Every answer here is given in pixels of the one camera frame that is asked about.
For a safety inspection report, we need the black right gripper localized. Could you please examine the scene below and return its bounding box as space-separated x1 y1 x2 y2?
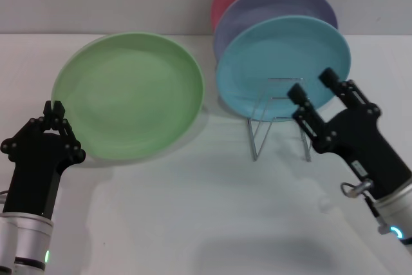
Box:
286 67 412 199

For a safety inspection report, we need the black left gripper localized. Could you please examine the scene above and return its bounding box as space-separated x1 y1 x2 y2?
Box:
1 100 87 222

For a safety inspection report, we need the green plate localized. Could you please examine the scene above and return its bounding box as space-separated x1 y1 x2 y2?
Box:
50 31 206 162

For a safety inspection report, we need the teal plate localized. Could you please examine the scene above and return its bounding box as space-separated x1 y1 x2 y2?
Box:
215 15 352 123

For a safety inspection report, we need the purple plate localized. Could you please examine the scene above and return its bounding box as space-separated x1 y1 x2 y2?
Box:
212 0 339 62

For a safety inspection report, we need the metal wire plate rack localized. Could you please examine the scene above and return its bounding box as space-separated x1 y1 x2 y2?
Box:
247 77 318 163

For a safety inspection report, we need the metal plug with black cable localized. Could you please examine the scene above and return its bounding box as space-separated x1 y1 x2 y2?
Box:
341 179 391 234

